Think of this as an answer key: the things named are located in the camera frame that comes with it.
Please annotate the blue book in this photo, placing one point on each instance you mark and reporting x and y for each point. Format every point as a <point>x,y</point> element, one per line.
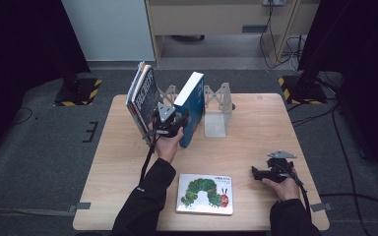
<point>195,98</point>

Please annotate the dark cover magazine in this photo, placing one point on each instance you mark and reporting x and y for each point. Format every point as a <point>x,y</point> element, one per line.
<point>147,95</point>

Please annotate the person's left hand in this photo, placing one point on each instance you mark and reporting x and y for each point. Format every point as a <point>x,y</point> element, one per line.
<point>167,147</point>

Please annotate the white caterpillar picture book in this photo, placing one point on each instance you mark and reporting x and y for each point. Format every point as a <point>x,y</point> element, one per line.
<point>206,183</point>

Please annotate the white power strip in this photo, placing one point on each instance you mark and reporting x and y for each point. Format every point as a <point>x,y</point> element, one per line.
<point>274,2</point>

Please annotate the black stand with striped base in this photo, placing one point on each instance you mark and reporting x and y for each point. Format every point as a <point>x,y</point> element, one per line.
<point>303,91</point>
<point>78,95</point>

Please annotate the grey metal expandable book rack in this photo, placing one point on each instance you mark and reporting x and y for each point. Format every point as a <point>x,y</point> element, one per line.
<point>215,124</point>

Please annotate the grey tape piece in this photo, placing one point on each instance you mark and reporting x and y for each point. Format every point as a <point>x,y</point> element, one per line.
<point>80,206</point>
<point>321,206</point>

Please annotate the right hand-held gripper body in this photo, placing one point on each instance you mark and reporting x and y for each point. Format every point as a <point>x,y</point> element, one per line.
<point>279,170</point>

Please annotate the person's right hand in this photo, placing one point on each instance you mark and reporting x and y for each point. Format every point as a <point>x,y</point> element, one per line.
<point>287,188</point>

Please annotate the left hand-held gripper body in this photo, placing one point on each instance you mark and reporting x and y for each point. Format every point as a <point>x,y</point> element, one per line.
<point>165,124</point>

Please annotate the portrait cover magazine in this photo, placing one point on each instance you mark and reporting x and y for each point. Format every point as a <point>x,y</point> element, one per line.
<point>133,85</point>

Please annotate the white cabinet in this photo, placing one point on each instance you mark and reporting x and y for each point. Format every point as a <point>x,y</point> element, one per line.
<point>111,29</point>

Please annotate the grey floor strip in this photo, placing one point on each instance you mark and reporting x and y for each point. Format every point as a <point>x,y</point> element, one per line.
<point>23,212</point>

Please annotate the black curtain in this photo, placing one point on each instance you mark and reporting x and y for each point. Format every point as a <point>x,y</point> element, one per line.
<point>19,49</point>
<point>367,49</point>

